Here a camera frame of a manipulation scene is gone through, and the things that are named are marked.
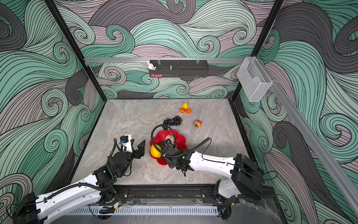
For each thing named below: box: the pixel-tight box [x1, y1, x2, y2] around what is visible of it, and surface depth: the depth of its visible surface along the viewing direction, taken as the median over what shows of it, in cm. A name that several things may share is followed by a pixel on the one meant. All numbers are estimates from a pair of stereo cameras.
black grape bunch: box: [162, 115, 183, 130], surface depth 103 cm
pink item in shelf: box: [151, 74, 163, 78], surface depth 91 cm
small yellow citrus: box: [181, 102, 189, 110], surface depth 115 cm
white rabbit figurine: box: [146, 59, 157, 70], surface depth 87 cm
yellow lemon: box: [150, 144, 162, 158], surface depth 84 cm
